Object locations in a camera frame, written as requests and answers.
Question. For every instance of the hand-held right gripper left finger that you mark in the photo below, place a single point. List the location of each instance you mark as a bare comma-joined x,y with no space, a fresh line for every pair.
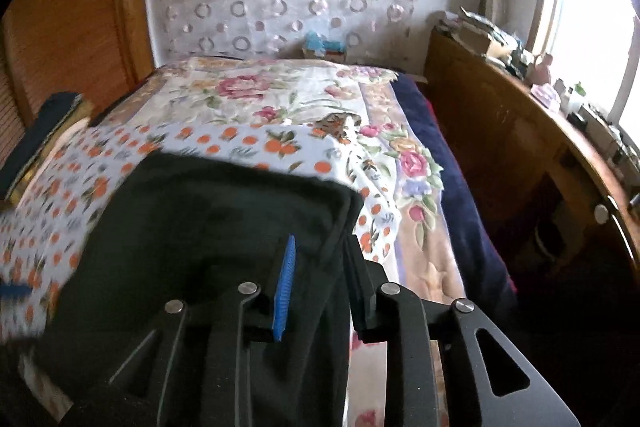
284,294

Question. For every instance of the wooden louvred wardrobe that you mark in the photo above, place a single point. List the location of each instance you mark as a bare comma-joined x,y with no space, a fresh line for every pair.
75,17

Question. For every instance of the bright window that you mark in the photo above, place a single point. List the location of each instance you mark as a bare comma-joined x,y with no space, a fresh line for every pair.
595,7

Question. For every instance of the floral blanket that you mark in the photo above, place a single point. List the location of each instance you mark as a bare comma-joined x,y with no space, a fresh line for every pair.
240,89

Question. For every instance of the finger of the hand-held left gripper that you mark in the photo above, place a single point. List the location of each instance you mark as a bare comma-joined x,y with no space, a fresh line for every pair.
15,292

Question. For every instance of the pile of desk clutter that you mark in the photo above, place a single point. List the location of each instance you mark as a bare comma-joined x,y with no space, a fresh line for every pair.
500,42

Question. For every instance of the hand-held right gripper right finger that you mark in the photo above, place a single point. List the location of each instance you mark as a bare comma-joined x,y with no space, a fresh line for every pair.
357,279

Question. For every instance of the navy blue blanket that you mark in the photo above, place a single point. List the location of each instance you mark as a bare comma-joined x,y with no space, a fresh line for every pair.
465,187

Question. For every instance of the white round knob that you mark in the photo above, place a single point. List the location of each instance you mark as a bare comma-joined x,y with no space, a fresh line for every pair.
601,213

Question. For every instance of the black printed t-shirt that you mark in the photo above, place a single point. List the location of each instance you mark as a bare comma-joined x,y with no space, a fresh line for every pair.
200,217

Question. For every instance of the light blue packet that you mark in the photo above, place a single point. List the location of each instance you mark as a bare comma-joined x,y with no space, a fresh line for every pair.
322,47

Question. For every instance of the stack of folded clothes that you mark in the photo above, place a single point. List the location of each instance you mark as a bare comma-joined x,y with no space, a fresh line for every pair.
50,127

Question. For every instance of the wooden desk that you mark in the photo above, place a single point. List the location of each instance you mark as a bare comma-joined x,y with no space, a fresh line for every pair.
500,132

